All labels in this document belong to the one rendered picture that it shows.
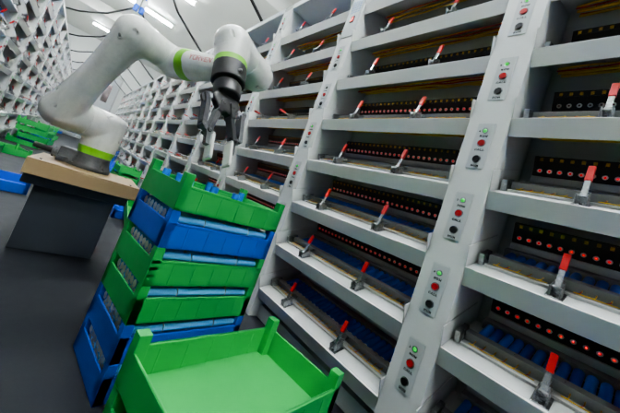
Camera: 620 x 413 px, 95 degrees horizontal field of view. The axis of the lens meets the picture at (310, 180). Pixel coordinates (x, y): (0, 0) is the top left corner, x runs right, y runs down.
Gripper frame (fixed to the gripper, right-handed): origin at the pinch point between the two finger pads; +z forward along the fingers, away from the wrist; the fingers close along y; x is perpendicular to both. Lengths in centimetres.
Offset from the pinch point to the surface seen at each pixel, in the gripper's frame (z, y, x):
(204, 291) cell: 32.7, -6.0, -6.9
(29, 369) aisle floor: 48, 17, -28
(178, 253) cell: 25.1, 3.8, -3.6
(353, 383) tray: 56, -43, 12
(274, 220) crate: 14.3, -18.7, 2.5
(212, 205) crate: 14.5, 1.1, 2.4
